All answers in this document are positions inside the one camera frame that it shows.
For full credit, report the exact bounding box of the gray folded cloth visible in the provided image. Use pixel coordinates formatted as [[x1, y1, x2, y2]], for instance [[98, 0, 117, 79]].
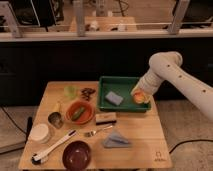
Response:
[[102, 131, 131, 148]]

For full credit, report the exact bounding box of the green pickle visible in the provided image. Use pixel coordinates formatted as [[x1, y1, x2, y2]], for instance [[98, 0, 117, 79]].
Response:
[[71, 107, 85, 121]]

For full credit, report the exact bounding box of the orange plate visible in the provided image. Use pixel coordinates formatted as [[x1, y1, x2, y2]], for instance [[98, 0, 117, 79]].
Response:
[[65, 101, 94, 125]]

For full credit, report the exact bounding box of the yellow small object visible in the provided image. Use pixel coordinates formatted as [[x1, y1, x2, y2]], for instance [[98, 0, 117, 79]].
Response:
[[53, 102, 61, 113]]

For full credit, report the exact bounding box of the green plastic tray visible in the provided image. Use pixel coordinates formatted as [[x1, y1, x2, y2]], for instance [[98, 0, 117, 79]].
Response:
[[97, 76, 151, 113]]

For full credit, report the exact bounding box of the metal fork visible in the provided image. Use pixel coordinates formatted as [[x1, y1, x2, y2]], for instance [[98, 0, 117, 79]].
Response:
[[84, 125, 113, 137]]

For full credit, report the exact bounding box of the blue sponge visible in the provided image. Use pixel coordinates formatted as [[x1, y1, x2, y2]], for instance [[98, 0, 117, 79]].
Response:
[[105, 91, 123, 106]]

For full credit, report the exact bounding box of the dark grape bunch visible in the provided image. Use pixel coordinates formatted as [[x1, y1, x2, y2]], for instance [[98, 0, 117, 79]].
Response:
[[81, 88, 96, 101]]

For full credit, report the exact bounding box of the white ribbed gripper body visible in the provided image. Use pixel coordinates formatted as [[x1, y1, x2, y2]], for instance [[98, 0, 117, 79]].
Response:
[[131, 71, 164, 95]]

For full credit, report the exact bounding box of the wooden block with black base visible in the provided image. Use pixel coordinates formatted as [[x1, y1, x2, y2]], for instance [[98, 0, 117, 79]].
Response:
[[95, 112, 117, 125]]

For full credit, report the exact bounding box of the black cable right floor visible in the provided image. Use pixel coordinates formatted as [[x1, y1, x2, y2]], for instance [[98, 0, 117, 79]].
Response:
[[168, 138, 213, 155]]

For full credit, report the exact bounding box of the green translucent cup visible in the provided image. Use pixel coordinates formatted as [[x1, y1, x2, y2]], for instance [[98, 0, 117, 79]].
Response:
[[64, 86, 77, 100]]

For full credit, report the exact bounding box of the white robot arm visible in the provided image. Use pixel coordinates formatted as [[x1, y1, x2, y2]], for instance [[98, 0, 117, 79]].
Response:
[[131, 51, 213, 121]]

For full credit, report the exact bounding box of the dark red bowl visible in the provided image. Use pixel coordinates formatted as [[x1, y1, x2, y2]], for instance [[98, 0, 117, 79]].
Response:
[[62, 141, 91, 171]]

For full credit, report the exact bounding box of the red yellow apple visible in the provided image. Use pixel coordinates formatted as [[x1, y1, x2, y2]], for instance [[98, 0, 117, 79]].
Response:
[[133, 92, 146, 104]]

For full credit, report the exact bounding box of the black cable floor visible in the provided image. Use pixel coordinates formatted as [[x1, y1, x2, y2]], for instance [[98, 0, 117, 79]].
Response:
[[0, 105, 28, 137], [168, 138, 213, 155]]

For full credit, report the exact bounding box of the black cable left floor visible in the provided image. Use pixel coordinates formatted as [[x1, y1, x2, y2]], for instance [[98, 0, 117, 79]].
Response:
[[0, 105, 28, 137]]

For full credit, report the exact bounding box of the metal cup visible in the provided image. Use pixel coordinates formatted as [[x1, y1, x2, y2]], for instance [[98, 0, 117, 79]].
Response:
[[48, 112, 63, 129]]

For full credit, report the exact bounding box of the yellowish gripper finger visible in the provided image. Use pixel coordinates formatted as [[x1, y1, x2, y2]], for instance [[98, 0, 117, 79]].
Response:
[[143, 95, 151, 104]]

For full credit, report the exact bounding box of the white round container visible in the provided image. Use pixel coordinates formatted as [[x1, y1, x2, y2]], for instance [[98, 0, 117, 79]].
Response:
[[29, 124, 51, 143]]

